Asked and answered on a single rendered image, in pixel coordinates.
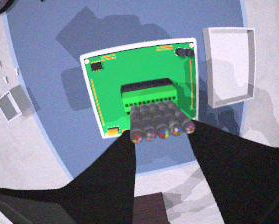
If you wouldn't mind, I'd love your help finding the blue work mat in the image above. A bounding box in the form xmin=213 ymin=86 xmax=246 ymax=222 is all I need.
xmin=2 ymin=0 xmax=248 ymax=181

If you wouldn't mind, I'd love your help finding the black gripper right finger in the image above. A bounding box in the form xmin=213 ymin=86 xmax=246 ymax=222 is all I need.
xmin=187 ymin=119 xmax=279 ymax=224

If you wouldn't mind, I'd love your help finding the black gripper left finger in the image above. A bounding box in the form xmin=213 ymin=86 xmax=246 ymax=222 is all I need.
xmin=0 ymin=129 xmax=136 ymax=224

